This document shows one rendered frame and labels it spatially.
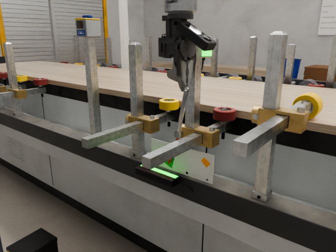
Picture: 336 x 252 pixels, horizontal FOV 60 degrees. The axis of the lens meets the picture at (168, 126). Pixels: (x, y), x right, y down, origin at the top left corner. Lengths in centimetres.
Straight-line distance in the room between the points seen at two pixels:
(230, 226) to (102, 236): 106
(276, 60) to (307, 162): 41
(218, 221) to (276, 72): 53
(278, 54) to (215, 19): 869
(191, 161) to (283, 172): 33
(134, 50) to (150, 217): 89
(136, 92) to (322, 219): 70
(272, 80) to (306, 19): 753
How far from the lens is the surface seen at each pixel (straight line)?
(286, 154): 107
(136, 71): 106
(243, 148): 57
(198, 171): 97
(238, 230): 102
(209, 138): 90
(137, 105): 108
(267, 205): 89
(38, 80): 192
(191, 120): 93
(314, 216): 89
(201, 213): 107
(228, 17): 922
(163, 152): 77
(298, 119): 78
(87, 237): 193
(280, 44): 79
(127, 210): 170
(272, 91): 80
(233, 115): 103
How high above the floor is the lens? 115
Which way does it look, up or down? 17 degrees down
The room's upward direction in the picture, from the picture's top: straight up
